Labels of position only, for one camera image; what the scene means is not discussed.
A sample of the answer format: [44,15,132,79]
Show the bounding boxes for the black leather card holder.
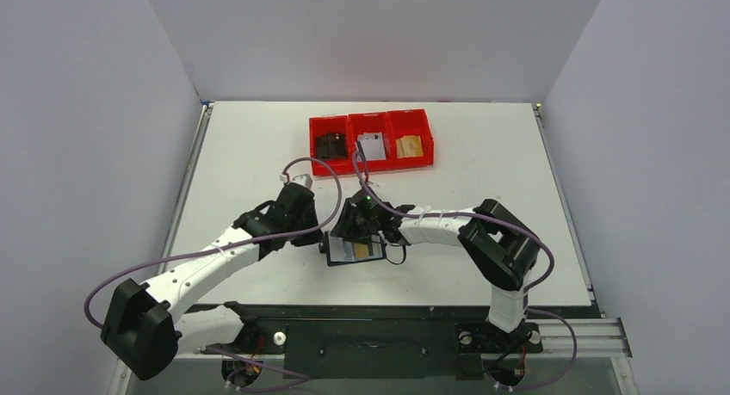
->
[319,231,387,267]

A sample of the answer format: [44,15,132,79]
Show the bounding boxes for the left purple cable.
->
[84,157,343,330]

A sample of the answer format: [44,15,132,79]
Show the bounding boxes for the red bin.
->
[387,108,435,170]
[309,115,351,175]
[348,112,393,171]

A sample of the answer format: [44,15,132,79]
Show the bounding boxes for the middle red bin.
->
[348,112,393,171]

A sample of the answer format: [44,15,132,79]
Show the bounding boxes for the aluminium rail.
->
[535,318,633,359]

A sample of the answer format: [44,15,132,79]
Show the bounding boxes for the right red bin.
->
[387,108,435,170]

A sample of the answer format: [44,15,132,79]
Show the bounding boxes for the gold cards in bin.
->
[396,135,424,158]

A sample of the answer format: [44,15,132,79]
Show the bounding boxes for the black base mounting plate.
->
[220,302,543,380]

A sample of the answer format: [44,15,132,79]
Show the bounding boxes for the gold credit card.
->
[353,244,373,260]

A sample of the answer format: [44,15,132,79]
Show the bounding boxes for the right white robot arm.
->
[331,189,541,349]

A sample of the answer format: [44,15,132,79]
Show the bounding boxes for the left red bin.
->
[309,115,351,175]

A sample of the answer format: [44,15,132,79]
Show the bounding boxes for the white cards in bin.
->
[356,133,387,161]

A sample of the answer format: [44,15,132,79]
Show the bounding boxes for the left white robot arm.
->
[101,175,323,380]

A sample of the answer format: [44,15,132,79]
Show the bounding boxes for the black card holders in bin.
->
[314,133,349,161]

